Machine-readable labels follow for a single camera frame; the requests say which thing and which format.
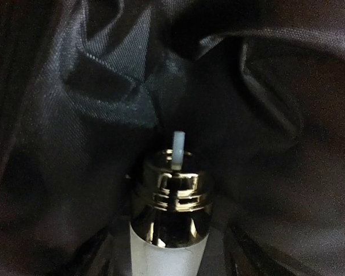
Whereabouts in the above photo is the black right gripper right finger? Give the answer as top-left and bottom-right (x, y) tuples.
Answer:
(213, 222), (276, 275)

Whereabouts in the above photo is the pale yellow hard-shell suitcase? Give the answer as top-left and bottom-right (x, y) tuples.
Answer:
(0, 1), (345, 275)

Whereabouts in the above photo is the frosted gold-collar spray bottle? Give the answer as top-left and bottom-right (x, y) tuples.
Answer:
(129, 131), (213, 275)

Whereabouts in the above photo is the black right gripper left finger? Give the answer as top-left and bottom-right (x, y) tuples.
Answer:
(74, 228), (131, 275)

